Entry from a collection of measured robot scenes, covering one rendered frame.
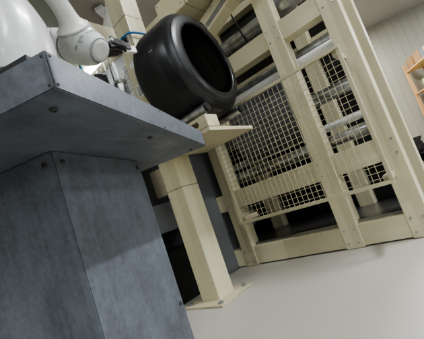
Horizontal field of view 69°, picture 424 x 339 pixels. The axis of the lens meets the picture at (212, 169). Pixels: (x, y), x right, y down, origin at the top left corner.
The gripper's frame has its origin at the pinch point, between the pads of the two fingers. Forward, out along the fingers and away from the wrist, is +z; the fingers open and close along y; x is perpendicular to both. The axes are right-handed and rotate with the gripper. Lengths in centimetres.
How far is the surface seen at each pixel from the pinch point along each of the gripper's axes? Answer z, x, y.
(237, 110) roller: 44, 39, -11
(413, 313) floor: -8, 122, -65
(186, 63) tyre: 15.4, 14.3, -13.5
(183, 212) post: 18, 77, 30
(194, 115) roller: 16.6, 35.6, -5.0
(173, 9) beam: 61, -37, 10
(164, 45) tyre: 11.2, 3.5, -9.9
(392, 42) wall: 897, -52, -34
